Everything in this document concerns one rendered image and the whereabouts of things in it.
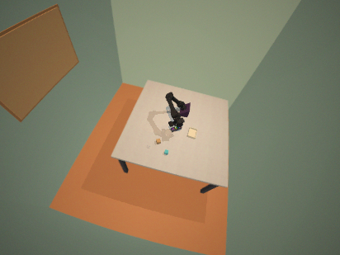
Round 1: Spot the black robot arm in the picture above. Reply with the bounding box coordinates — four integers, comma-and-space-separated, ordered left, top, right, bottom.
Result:
166, 92, 187, 128

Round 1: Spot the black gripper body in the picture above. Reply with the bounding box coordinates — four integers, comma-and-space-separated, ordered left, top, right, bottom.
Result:
168, 118, 185, 127

